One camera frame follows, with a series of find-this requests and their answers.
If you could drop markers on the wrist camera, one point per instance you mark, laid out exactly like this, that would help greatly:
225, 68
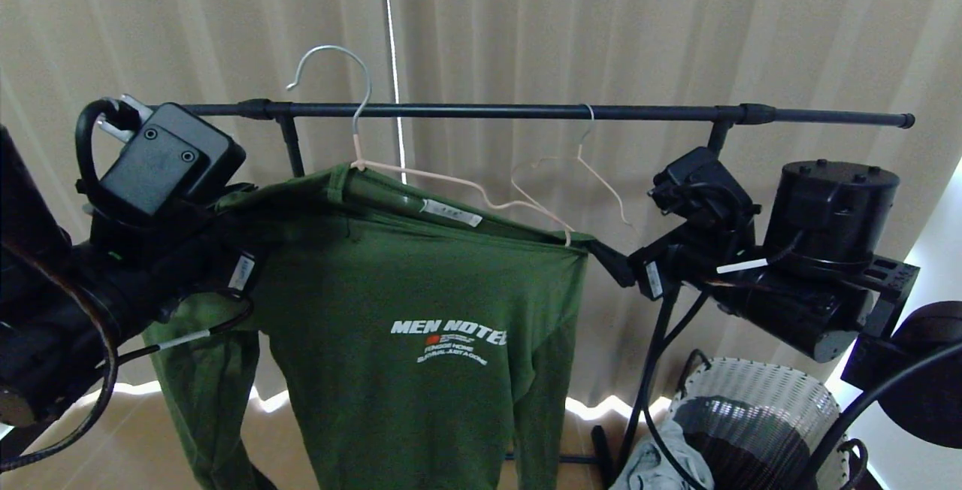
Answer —
165, 159
699, 182

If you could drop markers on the beige curtain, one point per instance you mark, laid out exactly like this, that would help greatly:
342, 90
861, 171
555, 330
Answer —
676, 24

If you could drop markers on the black clothes rack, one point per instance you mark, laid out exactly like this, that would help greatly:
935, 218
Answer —
488, 110

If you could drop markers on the pale grey shorts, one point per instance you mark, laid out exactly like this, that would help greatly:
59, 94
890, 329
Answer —
669, 460

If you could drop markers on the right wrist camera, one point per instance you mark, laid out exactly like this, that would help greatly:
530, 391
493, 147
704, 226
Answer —
699, 182

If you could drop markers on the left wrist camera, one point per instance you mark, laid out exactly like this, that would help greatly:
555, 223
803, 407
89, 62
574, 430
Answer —
165, 159

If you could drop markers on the white laundry basket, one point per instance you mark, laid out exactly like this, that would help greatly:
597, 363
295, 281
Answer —
782, 385

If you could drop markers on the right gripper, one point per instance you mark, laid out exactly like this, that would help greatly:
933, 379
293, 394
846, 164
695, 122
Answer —
797, 310

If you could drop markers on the green shirt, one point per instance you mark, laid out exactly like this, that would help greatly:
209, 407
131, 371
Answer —
413, 287

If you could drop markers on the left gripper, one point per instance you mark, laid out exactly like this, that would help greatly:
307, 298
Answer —
173, 264

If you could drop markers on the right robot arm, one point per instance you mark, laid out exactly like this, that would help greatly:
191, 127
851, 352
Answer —
834, 204

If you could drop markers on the pink clothes hanger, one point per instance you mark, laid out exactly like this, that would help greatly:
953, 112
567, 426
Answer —
356, 148
579, 153

